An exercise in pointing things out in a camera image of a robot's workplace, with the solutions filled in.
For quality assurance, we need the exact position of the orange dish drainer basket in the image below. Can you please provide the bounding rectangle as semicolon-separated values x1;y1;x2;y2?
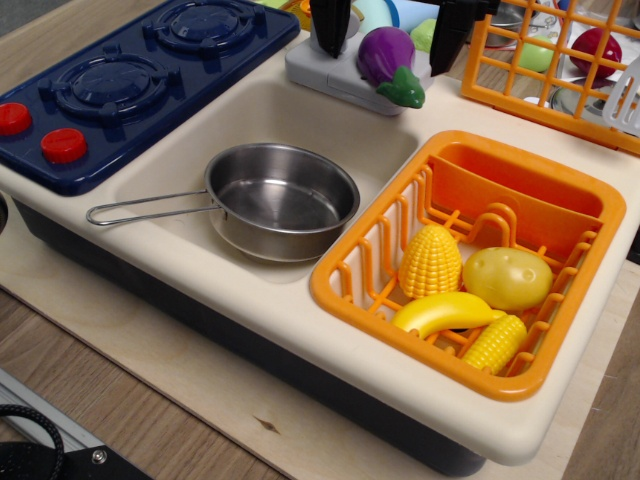
310;131;626;401

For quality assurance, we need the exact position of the metal pot lid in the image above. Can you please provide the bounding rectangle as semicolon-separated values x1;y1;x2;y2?
548;77;619;121

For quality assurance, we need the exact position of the small yellow toy corn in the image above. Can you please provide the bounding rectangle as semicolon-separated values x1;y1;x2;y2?
462;315;527;375

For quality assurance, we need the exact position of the red stove knob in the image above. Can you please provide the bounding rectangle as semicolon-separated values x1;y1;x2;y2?
40;128;88;164
0;102;32;136

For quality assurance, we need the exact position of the yellow toy corn cob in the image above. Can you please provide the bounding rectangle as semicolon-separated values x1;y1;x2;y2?
397;225;463;299

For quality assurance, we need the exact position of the purple toy eggplant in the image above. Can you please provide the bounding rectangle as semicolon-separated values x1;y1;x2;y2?
356;26;426;109

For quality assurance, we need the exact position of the red toy fruit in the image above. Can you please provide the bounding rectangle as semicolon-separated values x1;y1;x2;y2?
570;28;622;79

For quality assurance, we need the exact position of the yellow toy potato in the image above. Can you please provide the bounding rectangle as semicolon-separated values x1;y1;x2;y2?
462;247;553;310

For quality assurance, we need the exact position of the blue toy stove top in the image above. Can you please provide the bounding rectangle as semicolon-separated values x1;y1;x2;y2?
1;1;300;196

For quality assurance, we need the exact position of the light wooden base board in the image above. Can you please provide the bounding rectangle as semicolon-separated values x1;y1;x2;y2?
0;0;640;480

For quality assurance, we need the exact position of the red stove knob right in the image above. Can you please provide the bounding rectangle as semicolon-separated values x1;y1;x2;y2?
40;128;88;164

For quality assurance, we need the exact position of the grey toy faucet base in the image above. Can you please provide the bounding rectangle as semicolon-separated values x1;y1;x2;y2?
285;9;433;116

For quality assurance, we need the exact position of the yellow toy banana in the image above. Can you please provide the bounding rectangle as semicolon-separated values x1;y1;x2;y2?
391;292;506;340

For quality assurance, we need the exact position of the orange wire rack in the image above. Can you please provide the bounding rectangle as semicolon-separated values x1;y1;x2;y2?
461;1;639;155

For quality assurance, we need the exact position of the light green toy vegetable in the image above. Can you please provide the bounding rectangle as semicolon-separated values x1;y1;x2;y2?
410;19;437;53

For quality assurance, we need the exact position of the red stove knob left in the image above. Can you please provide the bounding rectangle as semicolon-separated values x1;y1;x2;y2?
0;102;32;136

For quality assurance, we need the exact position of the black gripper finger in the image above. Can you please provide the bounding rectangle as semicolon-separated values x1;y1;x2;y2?
430;0;481;77
310;0;351;58

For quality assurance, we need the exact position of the green toy fruit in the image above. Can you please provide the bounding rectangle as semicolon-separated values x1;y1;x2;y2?
518;36;555;73

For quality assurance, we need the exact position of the white toy spatula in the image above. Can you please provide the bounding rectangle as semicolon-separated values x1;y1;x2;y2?
602;58;639;137

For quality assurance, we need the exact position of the stainless steel pan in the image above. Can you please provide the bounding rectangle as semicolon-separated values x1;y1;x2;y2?
86;143;361;263

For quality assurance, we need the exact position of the black braided cable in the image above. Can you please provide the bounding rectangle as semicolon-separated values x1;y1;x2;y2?
0;403;66;480

